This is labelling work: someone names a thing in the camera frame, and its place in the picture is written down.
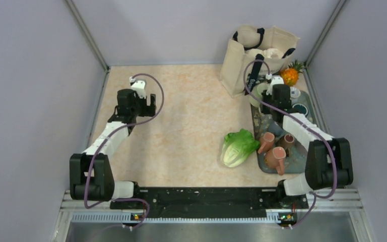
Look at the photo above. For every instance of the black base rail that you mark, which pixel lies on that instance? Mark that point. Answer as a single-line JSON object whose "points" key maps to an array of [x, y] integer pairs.
{"points": [[211, 202]]}

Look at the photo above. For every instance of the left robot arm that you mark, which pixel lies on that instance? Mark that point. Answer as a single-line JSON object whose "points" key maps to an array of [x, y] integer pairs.
{"points": [[91, 177]]}

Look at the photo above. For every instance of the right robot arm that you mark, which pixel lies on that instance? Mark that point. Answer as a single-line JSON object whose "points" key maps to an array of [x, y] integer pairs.
{"points": [[328, 160]]}

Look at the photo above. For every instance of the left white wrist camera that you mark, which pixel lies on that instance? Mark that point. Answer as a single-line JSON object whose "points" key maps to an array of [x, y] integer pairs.
{"points": [[139, 86]]}

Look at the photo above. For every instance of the beige canvas tote bag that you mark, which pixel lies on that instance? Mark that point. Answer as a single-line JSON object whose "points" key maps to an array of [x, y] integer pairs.
{"points": [[254, 52]]}

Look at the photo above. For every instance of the toy pineapple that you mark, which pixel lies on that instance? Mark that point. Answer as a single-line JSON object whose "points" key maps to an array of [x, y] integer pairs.
{"points": [[291, 74]]}

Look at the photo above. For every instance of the brown mug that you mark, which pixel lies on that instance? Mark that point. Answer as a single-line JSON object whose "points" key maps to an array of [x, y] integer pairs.
{"points": [[286, 142]]}

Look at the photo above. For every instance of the white grey mug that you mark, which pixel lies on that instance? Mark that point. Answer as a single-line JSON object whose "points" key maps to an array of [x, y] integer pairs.
{"points": [[295, 93]]}

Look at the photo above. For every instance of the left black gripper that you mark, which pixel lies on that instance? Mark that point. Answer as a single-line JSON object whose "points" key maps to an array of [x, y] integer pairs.
{"points": [[147, 110]]}

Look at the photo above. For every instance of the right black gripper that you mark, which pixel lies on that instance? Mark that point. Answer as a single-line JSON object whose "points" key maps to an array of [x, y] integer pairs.
{"points": [[265, 96]]}

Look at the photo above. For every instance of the dark teal mug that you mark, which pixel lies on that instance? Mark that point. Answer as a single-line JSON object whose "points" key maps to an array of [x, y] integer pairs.
{"points": [[301, 108]]}

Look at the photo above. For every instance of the pink mug large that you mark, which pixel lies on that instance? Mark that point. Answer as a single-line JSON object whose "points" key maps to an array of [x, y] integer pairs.
{"points": [[275, 158]]}

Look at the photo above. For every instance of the toy lettuce head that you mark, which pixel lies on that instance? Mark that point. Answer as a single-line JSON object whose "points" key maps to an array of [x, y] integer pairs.
{"points": [[237, 147]]}

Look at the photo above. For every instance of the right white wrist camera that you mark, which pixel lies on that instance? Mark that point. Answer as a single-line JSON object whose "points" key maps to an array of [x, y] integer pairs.
{"points": [[276, 80]]}

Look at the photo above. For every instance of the pink mug small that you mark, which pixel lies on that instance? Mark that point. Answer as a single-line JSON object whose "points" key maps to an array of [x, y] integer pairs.
{"points": [[267, 141]]}

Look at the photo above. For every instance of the light green mug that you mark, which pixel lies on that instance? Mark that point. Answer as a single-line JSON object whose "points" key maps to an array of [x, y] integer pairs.
{"points": [[257, 92]]}

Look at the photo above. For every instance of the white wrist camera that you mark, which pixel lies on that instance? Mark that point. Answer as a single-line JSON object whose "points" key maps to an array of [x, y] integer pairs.
{"points": [[276, 80], [139, 86]]}

